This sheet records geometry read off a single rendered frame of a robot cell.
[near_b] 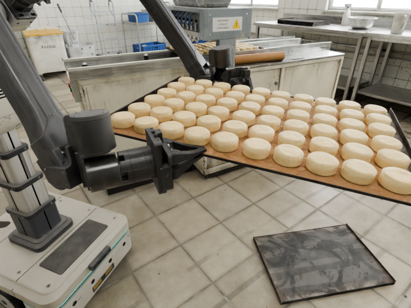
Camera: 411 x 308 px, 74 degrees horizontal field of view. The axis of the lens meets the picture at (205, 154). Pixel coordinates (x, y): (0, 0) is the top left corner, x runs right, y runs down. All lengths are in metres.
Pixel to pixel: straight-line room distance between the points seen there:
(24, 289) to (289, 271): 1.20
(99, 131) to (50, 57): 4.93
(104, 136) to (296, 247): 1.43
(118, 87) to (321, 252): 1.50
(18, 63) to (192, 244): 1.34
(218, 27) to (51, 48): 3.93
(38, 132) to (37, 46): 4.80
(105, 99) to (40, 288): 1.01
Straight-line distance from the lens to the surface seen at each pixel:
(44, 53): 5.32
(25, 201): 1.38
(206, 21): 1.68
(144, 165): 0.45
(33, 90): 0.53
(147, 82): 1.79
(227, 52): 0.93
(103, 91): 1.74
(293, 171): 0.48
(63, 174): 0.48
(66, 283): 1.34
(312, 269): 1.63
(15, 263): 1.49
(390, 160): 0.55
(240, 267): 1.57
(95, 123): 0.42
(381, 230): 2.04
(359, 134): 0.62
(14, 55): 0.55
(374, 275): 1.74
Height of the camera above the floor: 1.25
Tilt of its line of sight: 30 degrees down
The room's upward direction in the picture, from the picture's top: straight up
